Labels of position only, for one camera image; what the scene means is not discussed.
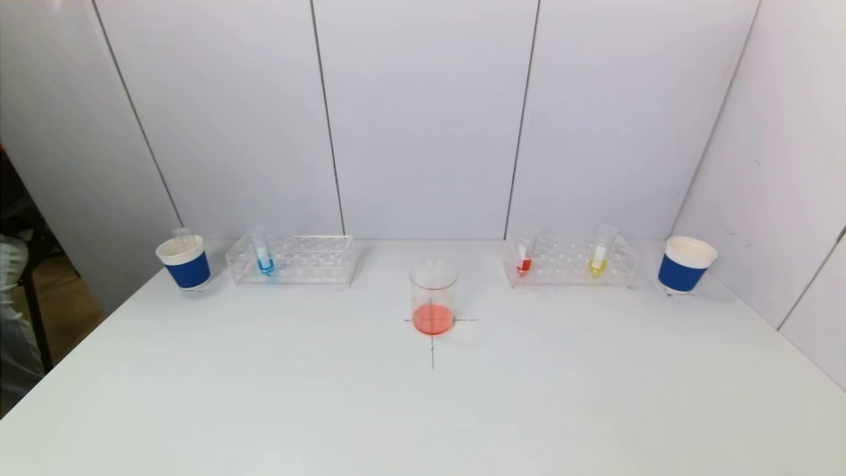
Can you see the orange pigment test tube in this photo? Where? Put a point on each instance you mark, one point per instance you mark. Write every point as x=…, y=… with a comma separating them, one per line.
x=180, y=236

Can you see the clear glass beaker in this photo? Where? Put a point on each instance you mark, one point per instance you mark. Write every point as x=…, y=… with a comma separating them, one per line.
x=433, y=318

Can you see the red pigment test tube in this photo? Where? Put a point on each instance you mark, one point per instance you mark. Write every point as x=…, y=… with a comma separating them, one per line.
x=524, y=266

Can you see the clear acrylic test tube rack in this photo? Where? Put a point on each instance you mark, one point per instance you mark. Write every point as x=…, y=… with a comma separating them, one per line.
x=562, y=266
x=297, y=266

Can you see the blue pigment test tube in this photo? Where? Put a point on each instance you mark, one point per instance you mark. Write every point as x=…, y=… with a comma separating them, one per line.
x=265, y=266

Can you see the yellow pigment test tube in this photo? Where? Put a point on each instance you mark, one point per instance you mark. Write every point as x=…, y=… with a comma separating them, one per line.
x=597, y=267

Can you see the white paper cup blue sleeve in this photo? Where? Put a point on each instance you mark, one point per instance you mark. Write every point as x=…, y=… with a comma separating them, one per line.
x=188, y=271
x=681, y=274

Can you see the person in grey clothes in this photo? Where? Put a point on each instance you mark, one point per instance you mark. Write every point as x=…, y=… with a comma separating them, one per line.
x=10, y=330

